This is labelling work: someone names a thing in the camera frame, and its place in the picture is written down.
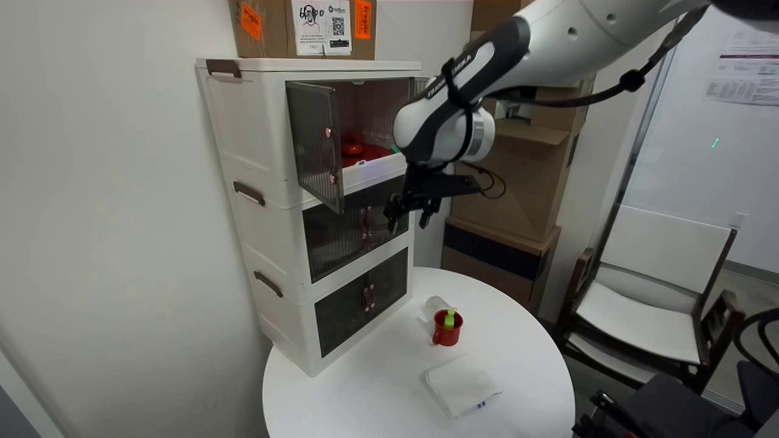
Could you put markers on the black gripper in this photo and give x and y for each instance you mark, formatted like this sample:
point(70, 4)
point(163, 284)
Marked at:
point(423, 186)

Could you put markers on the small lime green piece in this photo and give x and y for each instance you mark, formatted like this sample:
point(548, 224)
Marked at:
point(448, 319)

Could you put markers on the red cup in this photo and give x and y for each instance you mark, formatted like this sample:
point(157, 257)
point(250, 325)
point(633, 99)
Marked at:
point(446, 334)

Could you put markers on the clear plastic measuring cup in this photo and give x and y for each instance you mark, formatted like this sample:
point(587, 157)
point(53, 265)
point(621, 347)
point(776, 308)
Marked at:
point(430, 308)

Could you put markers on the smoked translucent cabinet door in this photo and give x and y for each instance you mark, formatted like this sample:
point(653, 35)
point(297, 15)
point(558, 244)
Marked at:
point(315, 138)

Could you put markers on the folded white cloth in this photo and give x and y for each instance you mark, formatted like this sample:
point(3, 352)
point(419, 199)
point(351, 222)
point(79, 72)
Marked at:
point(461, 387)

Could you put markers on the white three-tier storage cabinet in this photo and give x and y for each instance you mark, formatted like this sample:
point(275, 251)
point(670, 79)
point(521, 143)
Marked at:
point(244, 146)

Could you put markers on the labelled cardboard box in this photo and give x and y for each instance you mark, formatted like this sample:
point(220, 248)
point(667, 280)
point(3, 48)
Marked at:
point(275, 33)

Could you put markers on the white wooden folding chair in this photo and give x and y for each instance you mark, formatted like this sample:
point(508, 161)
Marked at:
point(648, 317)

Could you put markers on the black office chair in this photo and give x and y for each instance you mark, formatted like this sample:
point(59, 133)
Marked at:
point(690, 405)

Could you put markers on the white wall poster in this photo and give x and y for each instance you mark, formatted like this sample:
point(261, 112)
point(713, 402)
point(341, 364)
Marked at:
point(745, 81)

